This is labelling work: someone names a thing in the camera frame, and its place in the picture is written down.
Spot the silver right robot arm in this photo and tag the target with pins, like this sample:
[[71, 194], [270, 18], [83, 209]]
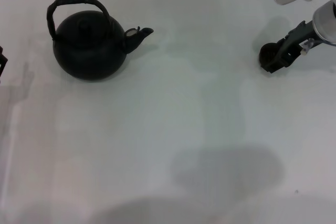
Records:
[[325, 22]]

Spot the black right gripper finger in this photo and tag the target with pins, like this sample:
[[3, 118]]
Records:
[[288, 60], [280, 52]]

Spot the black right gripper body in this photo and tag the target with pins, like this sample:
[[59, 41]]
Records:
[[299, 36]]

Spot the small dark teacup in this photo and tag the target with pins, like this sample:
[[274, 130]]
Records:
[[266, 54]]

